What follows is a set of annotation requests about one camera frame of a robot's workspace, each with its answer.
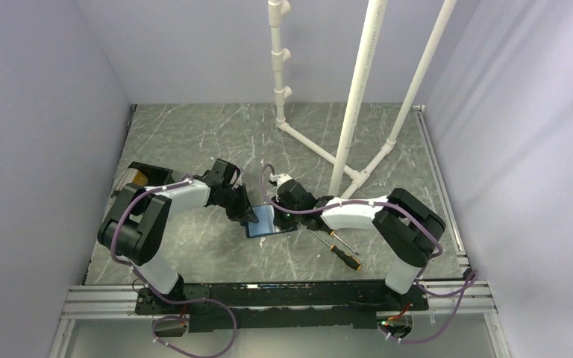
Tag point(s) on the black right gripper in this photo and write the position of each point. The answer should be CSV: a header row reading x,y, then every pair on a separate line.
x,y
280,221

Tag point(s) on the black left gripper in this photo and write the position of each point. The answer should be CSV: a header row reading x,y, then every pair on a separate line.
x,y
244,209

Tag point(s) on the dark blue card holder wallet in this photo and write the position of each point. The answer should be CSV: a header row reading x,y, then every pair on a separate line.
x,y
265,225

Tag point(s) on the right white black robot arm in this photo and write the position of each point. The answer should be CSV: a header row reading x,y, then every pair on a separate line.
x,y
410,228

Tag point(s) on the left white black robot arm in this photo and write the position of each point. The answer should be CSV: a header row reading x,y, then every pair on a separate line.
x,y
133,227

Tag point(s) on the black card storage box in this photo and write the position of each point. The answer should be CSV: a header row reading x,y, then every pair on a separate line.
x,y
144,175

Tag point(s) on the upper yellow black screwdriver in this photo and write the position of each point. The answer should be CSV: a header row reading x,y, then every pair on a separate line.
x,y
350,247

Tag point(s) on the yellow black screwdriver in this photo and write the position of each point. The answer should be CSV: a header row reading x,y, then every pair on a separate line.
x,y
347,259
350,247

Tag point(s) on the lower yellow black screwdriver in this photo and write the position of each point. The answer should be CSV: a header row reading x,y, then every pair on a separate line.
x,y
347,259

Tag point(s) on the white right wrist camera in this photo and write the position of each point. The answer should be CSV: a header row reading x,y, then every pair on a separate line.
x,y
278,180

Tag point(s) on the white PVC pipe frame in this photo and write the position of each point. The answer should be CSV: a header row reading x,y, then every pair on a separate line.
x,y
345,181

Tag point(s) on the aluminium extrusion rail frame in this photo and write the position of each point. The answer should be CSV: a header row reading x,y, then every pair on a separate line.
x,y
90,303

